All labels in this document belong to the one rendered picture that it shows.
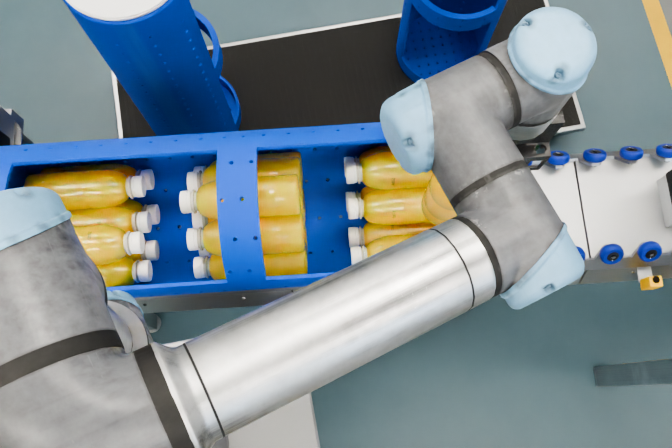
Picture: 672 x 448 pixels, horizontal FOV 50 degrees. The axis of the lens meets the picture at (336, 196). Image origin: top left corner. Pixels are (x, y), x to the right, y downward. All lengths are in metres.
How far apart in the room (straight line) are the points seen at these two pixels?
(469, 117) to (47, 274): 0.36
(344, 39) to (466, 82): 1.85
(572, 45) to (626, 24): 2.22
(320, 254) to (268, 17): 1.45
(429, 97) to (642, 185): 1.02
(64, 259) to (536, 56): 0.41
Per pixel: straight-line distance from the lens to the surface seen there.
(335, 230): 1.42
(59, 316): 0.53
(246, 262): 1.20
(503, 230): 0.60
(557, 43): 0.65
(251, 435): 1.13
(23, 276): 0.54
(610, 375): 2.36
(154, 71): 1.77
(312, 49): 2.47
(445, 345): 2.38
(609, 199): 1.58
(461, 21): 2.02
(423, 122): 0.62
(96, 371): 0.53
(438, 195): 1.01
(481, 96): 0.64
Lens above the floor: 2.35
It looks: 75 degrees down
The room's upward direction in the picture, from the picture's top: straight up
